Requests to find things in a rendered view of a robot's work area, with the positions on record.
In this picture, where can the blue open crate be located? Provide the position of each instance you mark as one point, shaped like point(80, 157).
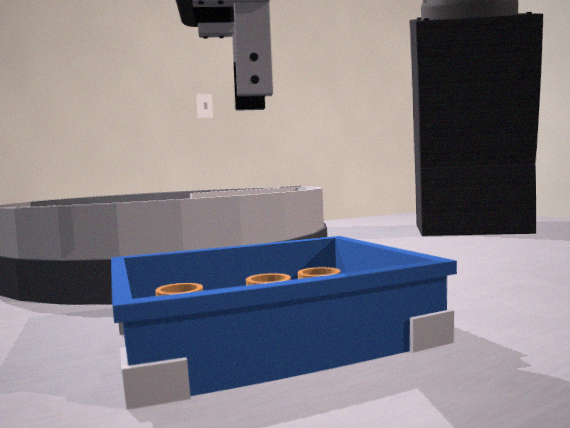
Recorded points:
point(188, 344)

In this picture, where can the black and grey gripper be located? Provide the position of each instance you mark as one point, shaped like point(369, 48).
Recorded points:
point(249, 22)

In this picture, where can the grey round turning table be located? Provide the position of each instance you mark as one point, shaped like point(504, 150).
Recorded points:
point(62, 254)

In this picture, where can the bronze bushing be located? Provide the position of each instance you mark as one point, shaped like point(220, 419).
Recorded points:
point(178, 288)
point(266, 278)
point(319, 271)

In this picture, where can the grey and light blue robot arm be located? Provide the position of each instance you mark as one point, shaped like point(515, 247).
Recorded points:
point(446, 9)

